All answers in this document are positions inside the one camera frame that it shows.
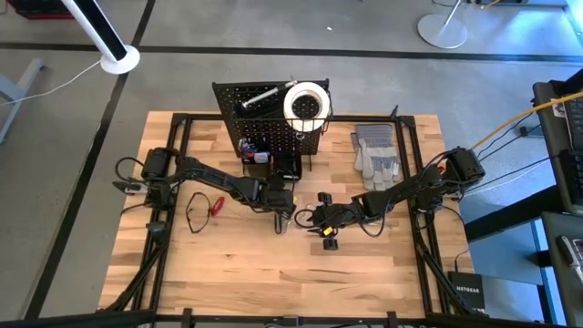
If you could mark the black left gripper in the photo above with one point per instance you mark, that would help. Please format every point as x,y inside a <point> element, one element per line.
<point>280,198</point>

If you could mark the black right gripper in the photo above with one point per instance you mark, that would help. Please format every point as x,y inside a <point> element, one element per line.
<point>339,214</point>

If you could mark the red utility knife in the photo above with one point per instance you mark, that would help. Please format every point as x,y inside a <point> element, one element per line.
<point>217,206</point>

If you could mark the white tape roll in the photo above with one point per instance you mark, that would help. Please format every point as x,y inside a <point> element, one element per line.
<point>289,109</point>

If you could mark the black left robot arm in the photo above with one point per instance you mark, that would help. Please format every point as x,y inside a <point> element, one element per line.
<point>214,175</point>

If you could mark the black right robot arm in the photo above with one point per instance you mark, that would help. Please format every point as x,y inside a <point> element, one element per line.
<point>410,187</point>

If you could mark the black plastic bin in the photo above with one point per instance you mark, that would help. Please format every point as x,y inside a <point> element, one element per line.
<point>255,171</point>
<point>287,164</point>

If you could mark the silver pegboard hook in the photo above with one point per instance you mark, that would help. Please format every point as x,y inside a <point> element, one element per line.
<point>300,135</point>

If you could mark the grey striped work glove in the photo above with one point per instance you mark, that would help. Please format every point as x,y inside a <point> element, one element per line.
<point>375,150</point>

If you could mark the black metal pegboard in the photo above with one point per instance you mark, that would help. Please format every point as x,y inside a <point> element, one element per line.
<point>228,132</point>

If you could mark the black Netgear router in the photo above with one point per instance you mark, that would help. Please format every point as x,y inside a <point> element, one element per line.
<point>467,291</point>

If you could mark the black desk beam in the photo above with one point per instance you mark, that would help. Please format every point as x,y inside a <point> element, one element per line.
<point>510,214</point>

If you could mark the white round stand base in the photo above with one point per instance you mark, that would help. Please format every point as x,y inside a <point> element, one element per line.
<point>442,32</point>

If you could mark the blue desk leg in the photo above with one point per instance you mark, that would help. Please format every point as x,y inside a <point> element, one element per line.
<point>546,282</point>

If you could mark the black desk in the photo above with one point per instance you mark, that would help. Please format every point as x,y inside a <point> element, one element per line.
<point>553,159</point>

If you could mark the silver handheld phone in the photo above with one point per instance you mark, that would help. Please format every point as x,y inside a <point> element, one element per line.
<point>567,250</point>

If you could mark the grey desk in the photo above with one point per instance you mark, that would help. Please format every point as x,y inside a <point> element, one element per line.
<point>560,296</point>

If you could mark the white floor lamp base left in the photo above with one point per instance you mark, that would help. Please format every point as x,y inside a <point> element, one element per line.
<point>98,32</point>

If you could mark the black laptop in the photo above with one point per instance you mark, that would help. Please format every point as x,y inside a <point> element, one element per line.
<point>576,123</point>

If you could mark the black bag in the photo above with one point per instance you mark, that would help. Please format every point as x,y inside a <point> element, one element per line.
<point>565,84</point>

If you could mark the grey desk leg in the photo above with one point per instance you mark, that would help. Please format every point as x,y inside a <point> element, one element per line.
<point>32,73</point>

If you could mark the black crate red trim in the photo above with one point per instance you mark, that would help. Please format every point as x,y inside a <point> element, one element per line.
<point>41,9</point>

